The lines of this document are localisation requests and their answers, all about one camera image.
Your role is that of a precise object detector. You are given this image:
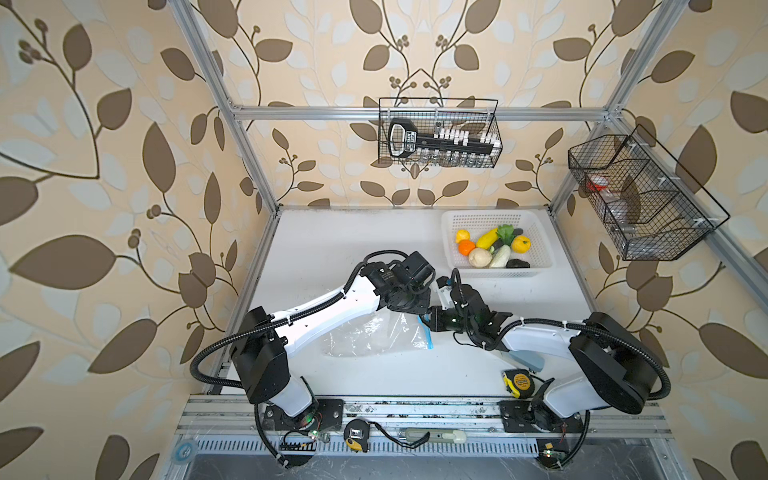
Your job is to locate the yellow corn toy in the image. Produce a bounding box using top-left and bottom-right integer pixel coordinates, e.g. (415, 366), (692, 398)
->
(475, 228), (500, 251)

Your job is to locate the black wire basket right wall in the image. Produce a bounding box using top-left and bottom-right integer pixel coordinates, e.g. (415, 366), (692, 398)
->
(568, 124), (731, 261)

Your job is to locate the aluminium frame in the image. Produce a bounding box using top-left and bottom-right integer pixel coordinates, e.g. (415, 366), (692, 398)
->
(167, 1), (767, 296)

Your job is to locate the light blue case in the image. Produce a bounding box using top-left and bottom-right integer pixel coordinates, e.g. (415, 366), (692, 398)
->
(500, 351), (545, 373)

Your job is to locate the yellow orange with green stem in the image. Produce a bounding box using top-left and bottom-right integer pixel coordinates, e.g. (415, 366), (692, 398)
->
(510, 235), (532, 254)

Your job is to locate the beige potato toy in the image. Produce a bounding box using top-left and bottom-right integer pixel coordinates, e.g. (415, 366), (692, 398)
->
(467, 248), (493, 268)

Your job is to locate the dark eggplant toy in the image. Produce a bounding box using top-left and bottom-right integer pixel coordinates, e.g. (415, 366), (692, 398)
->
(506, 259), (531, 269)

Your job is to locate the black tape measure on rail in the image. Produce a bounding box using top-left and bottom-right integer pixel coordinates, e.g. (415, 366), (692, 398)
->
(343, 418), (371, 453)

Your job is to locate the black wire basket wall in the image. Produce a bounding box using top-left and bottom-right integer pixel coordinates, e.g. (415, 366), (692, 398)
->
(378, 96), (503, 169)
(568, 124), (731, 261)

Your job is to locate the black tool in wire basket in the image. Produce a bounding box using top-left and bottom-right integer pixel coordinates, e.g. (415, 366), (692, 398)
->
(383, 118), (503, 159)

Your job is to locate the white plastic perforated basket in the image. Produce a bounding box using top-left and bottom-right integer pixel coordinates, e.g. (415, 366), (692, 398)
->
(441, 210), (555, 278)

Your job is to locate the small yellow lemon toy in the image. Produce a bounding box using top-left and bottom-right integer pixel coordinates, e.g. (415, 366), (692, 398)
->
(455, 229), (471, 244)

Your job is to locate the clear zip bag blue zipper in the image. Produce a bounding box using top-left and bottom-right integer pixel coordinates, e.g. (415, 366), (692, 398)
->
(320, 309), (433, 358)

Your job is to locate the red item in wire basket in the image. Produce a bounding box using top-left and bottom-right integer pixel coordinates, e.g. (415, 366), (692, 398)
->
(584, 174), (610, 194)

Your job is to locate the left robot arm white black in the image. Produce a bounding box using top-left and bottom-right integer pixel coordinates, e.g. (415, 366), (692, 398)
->
(189, 250), (435, 424)

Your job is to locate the white radish with green leaves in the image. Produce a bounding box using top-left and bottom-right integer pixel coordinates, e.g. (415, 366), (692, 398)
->
(488, 225), (517, 268)

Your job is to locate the black wire basket back wall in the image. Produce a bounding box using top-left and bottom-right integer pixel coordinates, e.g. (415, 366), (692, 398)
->
(378, 96), (503, 169)

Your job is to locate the orange toy fruit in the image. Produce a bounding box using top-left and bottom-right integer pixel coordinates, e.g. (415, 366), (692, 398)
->
(457, 239), (476, 257)

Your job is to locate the yellow black tape measure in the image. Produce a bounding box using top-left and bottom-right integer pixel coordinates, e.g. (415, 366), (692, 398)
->
(502, 369), (535, 399)

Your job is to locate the pale green utility knife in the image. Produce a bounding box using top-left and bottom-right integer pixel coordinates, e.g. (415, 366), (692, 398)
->
(403, 428), (468, 445)

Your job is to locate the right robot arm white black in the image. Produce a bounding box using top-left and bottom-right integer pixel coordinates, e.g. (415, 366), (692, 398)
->
(426, 271), (672, 419)

